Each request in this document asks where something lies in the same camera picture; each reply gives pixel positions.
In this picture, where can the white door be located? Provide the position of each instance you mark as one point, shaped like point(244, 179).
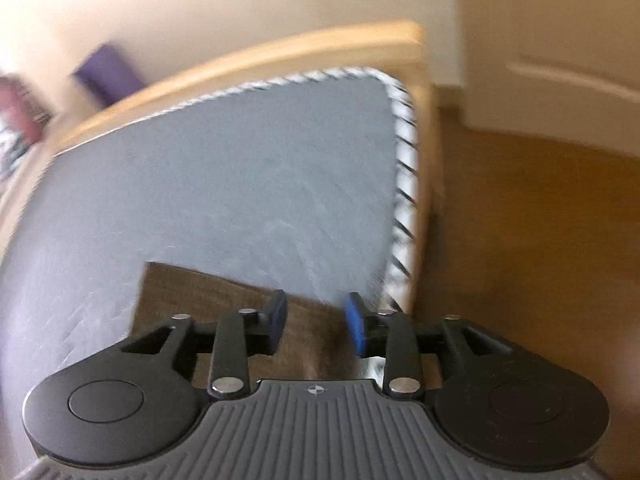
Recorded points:
point(566, 69)

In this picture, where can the brown corduroy pants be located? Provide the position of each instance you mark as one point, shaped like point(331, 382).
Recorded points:
point(315, 344)

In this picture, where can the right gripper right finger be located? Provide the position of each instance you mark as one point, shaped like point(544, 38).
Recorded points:
point(492, 398)

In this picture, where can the dark red cushion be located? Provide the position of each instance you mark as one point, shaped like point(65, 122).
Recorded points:
point(24, 112)

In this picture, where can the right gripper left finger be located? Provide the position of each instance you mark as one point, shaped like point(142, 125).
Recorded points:
point(141, 396)

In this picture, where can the wooden bed frame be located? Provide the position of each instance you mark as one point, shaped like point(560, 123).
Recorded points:
point(397, 48)

